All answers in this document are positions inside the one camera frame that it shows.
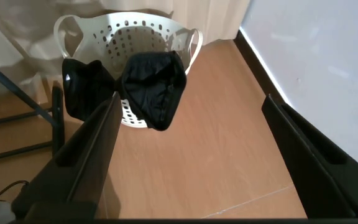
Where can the white laundry basket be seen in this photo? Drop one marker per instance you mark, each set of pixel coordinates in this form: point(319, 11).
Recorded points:
point(135, 34)

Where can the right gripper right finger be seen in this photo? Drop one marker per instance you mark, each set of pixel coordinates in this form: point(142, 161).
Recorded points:
point(306, 174)

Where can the black garment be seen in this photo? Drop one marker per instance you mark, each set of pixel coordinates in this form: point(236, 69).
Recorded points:
point(154, 87)

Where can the black clothes rack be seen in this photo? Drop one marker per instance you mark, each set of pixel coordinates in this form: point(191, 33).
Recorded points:
point(57, 118)

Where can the black shorts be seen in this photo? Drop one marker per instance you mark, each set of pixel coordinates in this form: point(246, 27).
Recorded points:
point(85, 84)

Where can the white curtain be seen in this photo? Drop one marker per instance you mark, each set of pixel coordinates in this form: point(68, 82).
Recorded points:
point(197, 15)

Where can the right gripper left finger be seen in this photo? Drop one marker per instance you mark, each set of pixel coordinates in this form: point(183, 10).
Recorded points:
point(82, 183)

